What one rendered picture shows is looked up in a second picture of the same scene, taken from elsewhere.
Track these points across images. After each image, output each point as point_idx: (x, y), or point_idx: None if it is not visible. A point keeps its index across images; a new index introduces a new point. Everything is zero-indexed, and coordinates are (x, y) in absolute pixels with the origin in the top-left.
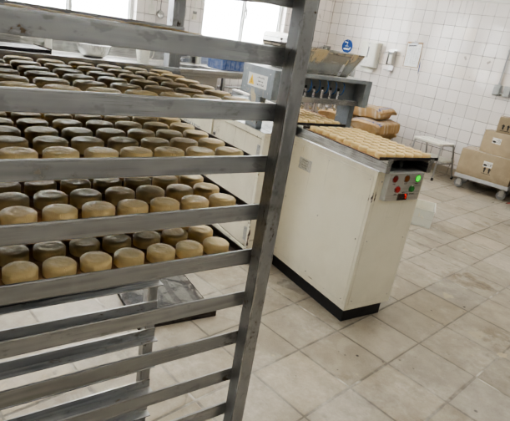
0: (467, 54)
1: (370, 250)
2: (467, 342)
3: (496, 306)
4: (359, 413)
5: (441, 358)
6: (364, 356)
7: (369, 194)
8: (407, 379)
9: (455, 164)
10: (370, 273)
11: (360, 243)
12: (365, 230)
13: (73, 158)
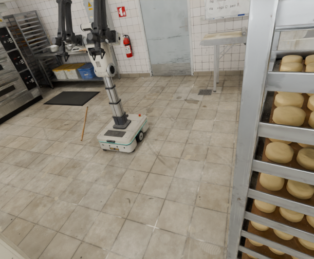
0: None
1: (17, 250)
2: (50, 211)
3: (7, 205)
4: (126, 240)
5: (68, 219)
6: (80, 253)
7: None
8: (91, 228)
9: None
10: (24, 255)
11: (18, 253)
12: (12, 247)
13: None
